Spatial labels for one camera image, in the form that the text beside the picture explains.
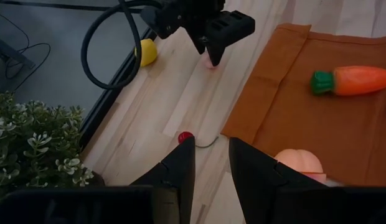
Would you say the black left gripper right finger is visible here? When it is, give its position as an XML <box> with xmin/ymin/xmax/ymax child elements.
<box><xmin>228</xmin><ymin>136</ymin><xmax>327</xmax><ymax>224</ymax></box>

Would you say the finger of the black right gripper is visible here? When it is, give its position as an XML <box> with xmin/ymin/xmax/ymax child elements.
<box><xmin>139</xmin><ymin>4</ymin><xmax>206</xmax><ymax>55</ymax></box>
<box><xmin>206</xmin><ymin>10</ymin><xmax>256</xmax><ymax>67</ymax></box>

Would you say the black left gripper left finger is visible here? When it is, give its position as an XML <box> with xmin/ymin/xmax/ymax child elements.
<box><xmin>130</xmin><ymin>136</ymin><xmax>196</xmax><ymax>224</ymax></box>

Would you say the yellow toy lemon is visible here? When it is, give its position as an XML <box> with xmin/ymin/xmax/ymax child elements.
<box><xmin>134</xmin><ymin>38</ymin><xmax>158</xmax><ymax>67</ymax></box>

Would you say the red toy cherry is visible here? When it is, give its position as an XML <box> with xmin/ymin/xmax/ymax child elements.
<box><xmin>177</xmin><ymin>131</ymin><xmax>219</xmax><ymax>149</ymax></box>

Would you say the pink toy peach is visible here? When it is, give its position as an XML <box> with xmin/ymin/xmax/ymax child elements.
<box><xmin>273</xmin><ymin>148</ymin><xmax>327</xmax><ymax>184</ymax></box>

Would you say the orange toy carrot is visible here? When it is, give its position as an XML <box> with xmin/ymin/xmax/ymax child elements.
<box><xmin>310</xmin><ymin>65</ymin><xmax>386</xmax><ymax>96</ymax></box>

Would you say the orange cloth mat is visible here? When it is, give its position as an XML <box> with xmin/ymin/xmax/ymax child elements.
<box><xmin>220</xmin><ymin>23</ymin><xmax>386</xmax><ymax>187</ymax></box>

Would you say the dark metal stand leg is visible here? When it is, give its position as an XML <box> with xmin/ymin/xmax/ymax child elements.
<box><xmin>0</xmin><ymin>35</ymin><xmax>36</xmax><ymax>70</ymax></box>

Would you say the green artificial plant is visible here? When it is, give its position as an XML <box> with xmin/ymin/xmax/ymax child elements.
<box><xmin>0</xmin><ymin>90</ymin><xmax>105</xmax><ymax>215</ymax></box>

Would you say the black looped right gripper cable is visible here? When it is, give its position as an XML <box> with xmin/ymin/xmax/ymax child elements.
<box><xmin>80</xmin><ymin>0</ymin><xmax>169</xmax><ymax>91</ymax></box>

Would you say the thin black floor cable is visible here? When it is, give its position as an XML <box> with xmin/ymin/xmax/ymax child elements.
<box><xmin>0</xmin><ymin>9</ymin><xmax>52</xmax><ymax>91</ymax></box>

